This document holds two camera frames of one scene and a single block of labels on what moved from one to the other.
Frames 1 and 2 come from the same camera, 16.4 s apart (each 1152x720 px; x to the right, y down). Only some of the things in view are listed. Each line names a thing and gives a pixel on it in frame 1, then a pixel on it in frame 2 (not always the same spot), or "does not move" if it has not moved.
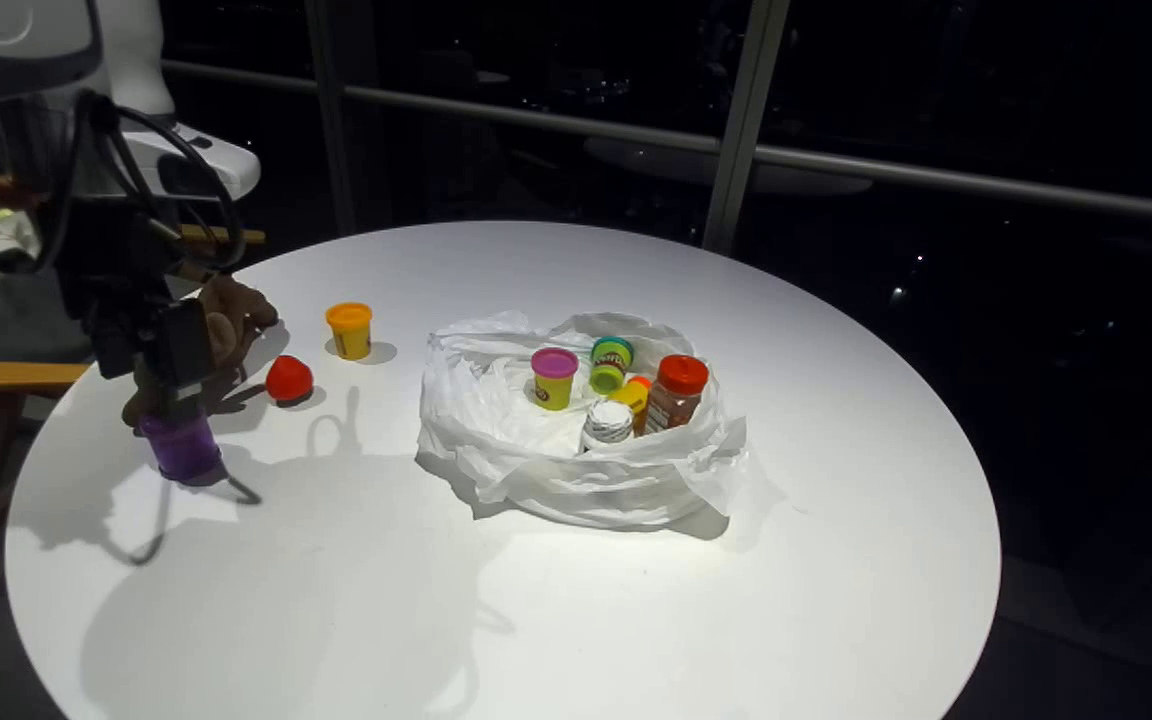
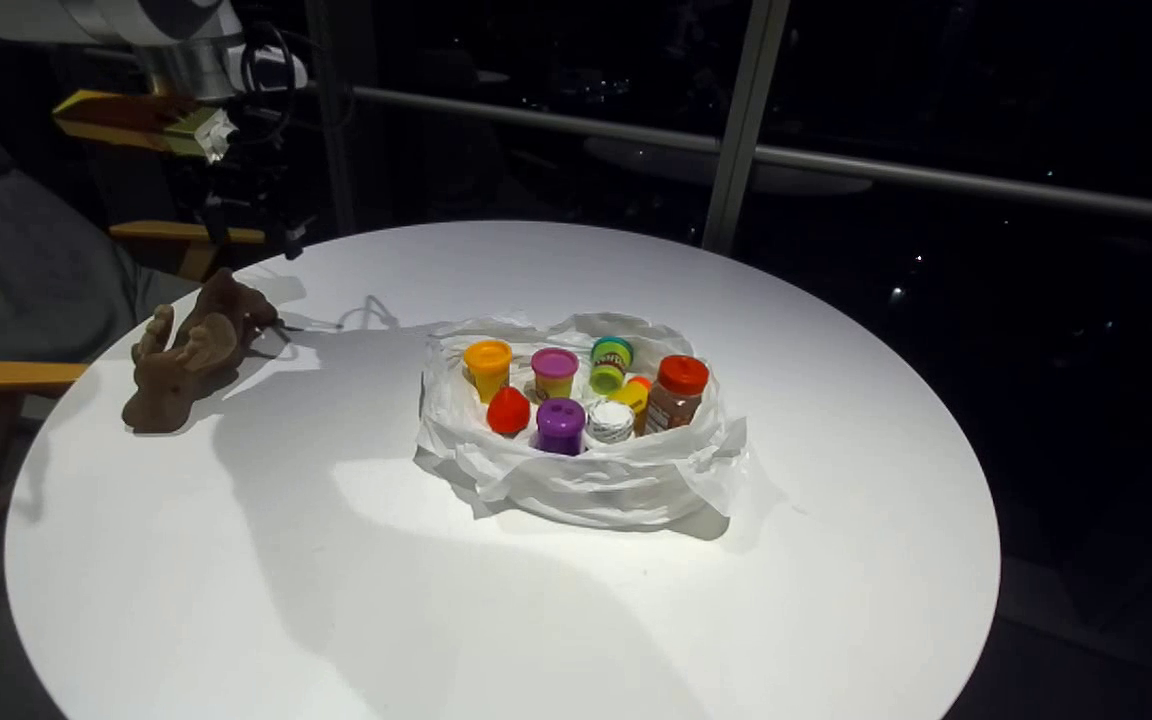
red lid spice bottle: (677, 390) does not move
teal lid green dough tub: (609, 357) does not move
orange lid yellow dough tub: (351, 330) to (484, 366)
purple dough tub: (185, 449) to (560, 426)
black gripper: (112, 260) to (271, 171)
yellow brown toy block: (553, 371) does not move
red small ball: (291, 383) to (508, 415)
